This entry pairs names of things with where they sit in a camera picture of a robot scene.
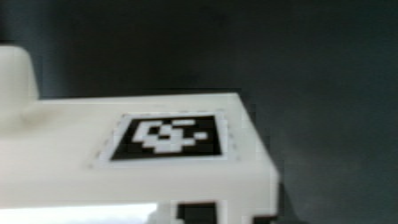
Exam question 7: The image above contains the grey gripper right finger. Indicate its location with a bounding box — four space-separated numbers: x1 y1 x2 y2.
253 215 278 224

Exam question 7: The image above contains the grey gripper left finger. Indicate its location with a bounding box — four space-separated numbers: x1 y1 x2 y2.
177 202 219 224

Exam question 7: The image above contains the white drawer tray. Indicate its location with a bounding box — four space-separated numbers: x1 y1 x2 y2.
0 46 282 224

